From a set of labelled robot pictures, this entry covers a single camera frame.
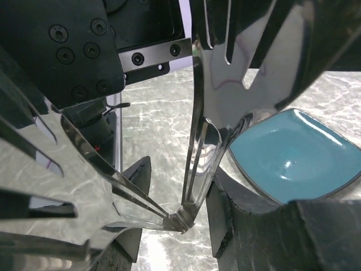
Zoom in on metal tongs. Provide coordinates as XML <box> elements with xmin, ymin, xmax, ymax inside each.
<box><xmin>0</xmin><ymin>0</ymin><xmax>316</xmax><ymax>263</ymax></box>

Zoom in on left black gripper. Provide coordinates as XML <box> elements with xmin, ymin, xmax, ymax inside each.
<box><xmin>0</xmin><ymin>0</ymin><xmax>192</xmax><ymax>136</ymax></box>

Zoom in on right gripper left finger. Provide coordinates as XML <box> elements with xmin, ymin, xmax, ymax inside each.
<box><xmin>95</xmin><ymin>155</ymin><xmax>153</xmax><ymax>271</ymax></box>

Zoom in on teal square plate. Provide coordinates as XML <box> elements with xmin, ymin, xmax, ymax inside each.
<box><xmin>230</xmin><ymin>108</ymin><xmax>360</xmax><ymax>204</ymax></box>

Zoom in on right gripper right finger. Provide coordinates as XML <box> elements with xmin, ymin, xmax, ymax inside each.
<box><xmin>206</xmin><ymin>169</ymin><xmax>360</xmax><ymax>270</ymax></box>

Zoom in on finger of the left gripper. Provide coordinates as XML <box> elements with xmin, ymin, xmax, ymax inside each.
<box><xmin>197</xmin><ymin>1</ymin><xmax>360</xmax><ymax>110</ymax></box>

